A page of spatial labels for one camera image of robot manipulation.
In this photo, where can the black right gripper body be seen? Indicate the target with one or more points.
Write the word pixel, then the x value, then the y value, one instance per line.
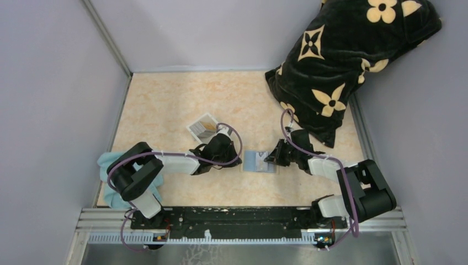
pixel 288 154

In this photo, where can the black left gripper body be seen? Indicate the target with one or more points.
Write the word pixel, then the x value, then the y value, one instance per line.
pixel 228 156

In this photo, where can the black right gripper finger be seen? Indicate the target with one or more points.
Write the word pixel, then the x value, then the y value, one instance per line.
pixel 277 149
pixel 273 159

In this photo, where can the thin credit card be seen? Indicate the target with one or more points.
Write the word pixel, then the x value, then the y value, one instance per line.
pixel 260 165

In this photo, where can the white plastic card box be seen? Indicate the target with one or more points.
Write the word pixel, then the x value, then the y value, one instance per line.
pixel 210 118

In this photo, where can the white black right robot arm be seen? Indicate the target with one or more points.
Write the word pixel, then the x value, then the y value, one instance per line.
pixel 365 193

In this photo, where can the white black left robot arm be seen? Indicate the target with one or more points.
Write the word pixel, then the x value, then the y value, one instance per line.
pixel 132 174

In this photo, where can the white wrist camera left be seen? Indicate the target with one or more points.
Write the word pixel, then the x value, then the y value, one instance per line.
pixel 223 138

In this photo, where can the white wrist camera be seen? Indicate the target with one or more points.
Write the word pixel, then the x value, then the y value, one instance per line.
pixel 223 138
pixel 289 128

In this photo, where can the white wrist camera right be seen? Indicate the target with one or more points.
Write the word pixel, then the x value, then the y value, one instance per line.
pixel 289 128

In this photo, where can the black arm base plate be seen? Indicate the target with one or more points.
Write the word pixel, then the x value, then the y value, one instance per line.
pixel 291 217

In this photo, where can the aluminium frame rail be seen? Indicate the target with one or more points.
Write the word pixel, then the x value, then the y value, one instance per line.
pixel 106 226

